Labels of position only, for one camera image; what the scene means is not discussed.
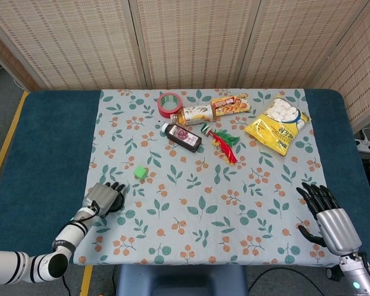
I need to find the green cube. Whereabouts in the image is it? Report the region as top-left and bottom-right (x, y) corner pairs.
(133, 165), (148, 180)

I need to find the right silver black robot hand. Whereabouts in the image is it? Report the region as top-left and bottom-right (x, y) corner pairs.
(296, 181), (363, 256)

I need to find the black caster wheel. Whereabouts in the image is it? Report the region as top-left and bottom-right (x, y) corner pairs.
(326, 267), (343, 280)

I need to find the red tape roll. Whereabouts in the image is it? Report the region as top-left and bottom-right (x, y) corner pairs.
(158, 91), (184, 119)

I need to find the bamboo folding screen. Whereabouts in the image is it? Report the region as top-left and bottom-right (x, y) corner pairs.
(0, 0), (370, 130)

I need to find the yellow tea bottle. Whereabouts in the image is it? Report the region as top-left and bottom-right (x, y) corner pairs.
(169, 104), (216, 126)

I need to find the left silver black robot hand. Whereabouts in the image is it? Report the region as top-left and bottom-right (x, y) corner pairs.
(81, 181), (126, 218)

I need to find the floral tablecloth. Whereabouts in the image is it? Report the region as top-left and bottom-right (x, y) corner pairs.
(72, 88), (346, 268)

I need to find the black round puck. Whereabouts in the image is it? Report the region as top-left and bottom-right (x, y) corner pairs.
(106, 189), (126, 213)

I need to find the dark grape juice bottle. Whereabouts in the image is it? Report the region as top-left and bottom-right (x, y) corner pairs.
(161, 122), (203, 152)

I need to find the orange snack box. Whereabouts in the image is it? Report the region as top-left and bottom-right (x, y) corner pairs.
(210, 93), (252, 117)

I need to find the yellow marshmallow bag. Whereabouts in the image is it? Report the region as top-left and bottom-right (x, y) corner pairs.
(244, 94), (311, 157)

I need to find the red green feather shuttlecock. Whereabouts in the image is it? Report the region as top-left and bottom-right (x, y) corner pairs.
(200, 123), (240, 167)

